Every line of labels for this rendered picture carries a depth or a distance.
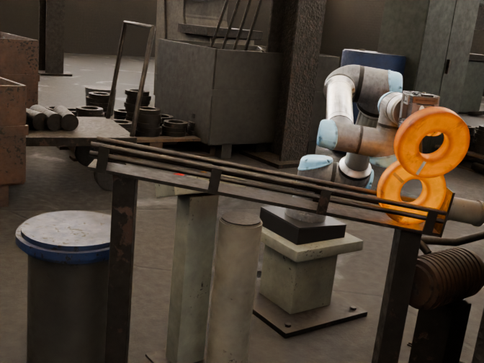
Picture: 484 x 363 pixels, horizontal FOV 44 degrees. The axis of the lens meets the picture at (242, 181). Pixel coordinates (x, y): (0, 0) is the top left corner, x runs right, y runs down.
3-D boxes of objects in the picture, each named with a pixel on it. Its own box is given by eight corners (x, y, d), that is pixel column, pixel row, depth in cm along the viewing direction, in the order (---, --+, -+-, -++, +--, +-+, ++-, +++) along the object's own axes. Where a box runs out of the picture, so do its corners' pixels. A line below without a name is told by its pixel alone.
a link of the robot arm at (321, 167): (294, 184, 230) (300, 149, 227) (329, 190, 229) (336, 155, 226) (294, 191, 218) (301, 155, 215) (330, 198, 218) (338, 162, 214)
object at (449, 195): (441, 238, 137) (455, 192, 135) (438, 237, 137) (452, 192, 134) (431, 227, 144) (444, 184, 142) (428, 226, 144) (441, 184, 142)
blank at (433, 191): (412, 238, 140) (406, 232, 143) (460, 189, 138) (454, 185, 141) (366, 196, 135) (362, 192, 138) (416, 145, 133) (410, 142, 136)
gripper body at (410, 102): (408, 94, 133) (394, 89, 145) (402, 133, 135) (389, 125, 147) (442, 97, 133) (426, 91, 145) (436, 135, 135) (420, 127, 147)
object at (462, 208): (482, 230, 138) (490, 205, 136) (444, 223, 137) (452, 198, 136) (472, 222, 144) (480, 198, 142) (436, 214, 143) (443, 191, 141)
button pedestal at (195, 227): (230, 364, 190) (250, 173, 174) (163, 384, 176) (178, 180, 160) (202, 340, 202) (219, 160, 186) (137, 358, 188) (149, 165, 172)
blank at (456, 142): (485, 127, 125) (478, 120, 128) (423, 101, 121) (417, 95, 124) (444, 188, 132) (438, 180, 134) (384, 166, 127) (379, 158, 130)
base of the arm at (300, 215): (276, 210, 227) (281, 185, 225) (306, 208, 236) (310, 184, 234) (304, 224, 216) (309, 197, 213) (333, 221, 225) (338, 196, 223)
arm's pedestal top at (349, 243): (243, 231, 232) (244, 222, 231) (307, 222, 250) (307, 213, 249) (296, 263, 207) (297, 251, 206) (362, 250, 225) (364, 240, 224)
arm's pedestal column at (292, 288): (222, 291, 240) (228, 229, 233) (300, 275, 262) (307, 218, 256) (285, 338, 208) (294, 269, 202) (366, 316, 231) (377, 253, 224)
